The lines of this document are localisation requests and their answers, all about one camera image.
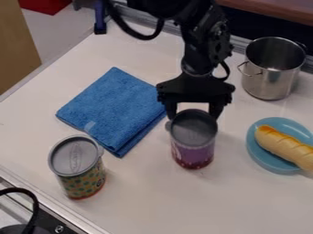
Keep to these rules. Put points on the silver pot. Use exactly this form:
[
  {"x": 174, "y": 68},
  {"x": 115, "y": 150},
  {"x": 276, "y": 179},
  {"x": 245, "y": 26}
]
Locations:
[{"x": 271, "y": 68}]

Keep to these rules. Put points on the purple can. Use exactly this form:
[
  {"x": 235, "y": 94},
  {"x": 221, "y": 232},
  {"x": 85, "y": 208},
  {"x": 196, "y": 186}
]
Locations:
[{"x": 193, "y": 138}]

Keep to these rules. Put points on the yellow toy bread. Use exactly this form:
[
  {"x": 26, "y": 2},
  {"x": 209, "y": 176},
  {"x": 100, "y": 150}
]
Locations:
[{"x": 285, "y": 144}]

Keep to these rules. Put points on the blue plate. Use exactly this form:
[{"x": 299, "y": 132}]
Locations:
[{"x": 265, "y": 154}]

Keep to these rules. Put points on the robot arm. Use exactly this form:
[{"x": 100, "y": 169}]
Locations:
[{"x": 206, "y": 33}]

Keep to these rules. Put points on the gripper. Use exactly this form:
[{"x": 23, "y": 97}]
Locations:
[{"x": 195, "y": 87}]

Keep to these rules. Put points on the red box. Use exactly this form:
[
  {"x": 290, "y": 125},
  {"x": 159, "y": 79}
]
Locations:
[{"x": 43, "y": 5}]

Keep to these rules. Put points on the cardboard box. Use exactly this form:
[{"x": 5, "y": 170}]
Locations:
[{"x": 16, "y": 45}]

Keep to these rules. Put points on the green dotted can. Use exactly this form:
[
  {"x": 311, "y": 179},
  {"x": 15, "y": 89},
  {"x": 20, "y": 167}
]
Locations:
[{"x": 78, "y": 167}]

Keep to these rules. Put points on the blue cloth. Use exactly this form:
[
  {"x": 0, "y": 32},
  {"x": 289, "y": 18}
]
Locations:
[{"x": 111, "y": 110}]

